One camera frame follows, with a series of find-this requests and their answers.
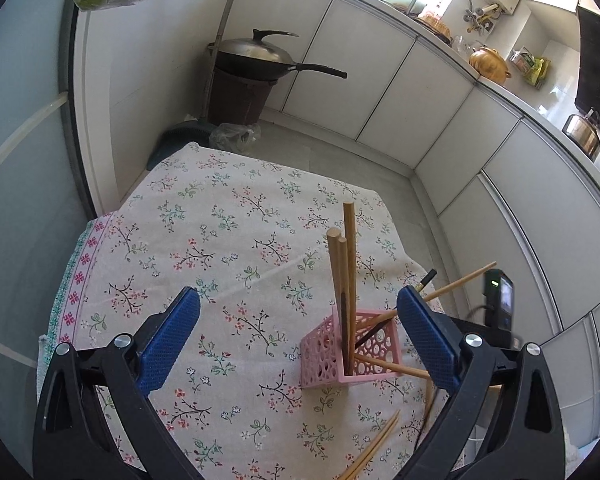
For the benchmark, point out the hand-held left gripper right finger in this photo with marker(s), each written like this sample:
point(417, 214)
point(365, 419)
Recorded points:
point(427, 340)

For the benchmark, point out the brown stove stand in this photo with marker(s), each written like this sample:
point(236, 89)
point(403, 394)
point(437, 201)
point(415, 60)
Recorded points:
point(240, 100)

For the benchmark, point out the floral tablecloth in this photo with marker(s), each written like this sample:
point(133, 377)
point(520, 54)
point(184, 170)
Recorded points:
point(205, 235)

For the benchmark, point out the glass sliding door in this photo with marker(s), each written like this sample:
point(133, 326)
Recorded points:
point(20, 160)

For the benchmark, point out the bundle of bamboo chopsticks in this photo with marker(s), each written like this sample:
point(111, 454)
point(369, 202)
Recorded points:
point(375, 440)

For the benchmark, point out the green snack packets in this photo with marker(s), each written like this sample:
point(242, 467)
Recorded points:
point(530, 67)

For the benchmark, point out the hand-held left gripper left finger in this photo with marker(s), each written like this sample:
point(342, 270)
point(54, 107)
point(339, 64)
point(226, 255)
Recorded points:
point(172, 340)

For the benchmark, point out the metal pole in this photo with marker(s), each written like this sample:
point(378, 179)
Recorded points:
point(220, 35)

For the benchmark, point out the long light wooden chopstick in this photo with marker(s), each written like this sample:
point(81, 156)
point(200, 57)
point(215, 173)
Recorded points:
point(350, 260)

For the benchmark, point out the woven basket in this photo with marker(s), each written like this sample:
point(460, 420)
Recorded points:
point(435, 25)

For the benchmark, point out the pink perforated utensil holder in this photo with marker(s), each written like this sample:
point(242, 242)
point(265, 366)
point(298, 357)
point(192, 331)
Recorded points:
point(325, 360)

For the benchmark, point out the steel pot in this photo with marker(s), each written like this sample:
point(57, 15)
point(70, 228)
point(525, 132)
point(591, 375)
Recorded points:
point(582, 132)

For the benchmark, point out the black chopstick with gold band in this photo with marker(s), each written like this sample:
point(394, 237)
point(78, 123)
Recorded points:
point(427, 279)

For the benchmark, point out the dark plastic basin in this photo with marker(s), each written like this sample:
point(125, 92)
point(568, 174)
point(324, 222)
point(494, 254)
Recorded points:
point(180, 137)

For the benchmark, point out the thin tapered wooden chopstick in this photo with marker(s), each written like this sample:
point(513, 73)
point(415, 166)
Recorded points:
point(460, 282)
point(380, 452)
point(400, 367)
point(429, 405)

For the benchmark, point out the black wok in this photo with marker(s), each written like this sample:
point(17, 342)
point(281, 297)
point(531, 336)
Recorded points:
point(260, 67)

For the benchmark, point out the white kitchen cabinet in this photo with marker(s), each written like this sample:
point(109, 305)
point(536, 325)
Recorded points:
point(380, 75)

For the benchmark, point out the steel wok lid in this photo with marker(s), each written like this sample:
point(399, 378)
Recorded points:
point(252, 50)

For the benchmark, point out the round-tipped wooden chopstick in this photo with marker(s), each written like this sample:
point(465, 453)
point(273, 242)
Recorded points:
point(343, 280)

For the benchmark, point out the water heater pipes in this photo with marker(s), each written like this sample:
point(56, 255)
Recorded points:
point(480, 17)

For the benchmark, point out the golden cooking pot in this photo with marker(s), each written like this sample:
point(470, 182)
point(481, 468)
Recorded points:
point(487, 65)

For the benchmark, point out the clear plastic bag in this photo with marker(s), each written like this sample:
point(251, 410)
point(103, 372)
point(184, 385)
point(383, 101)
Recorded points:
point(235, 137)

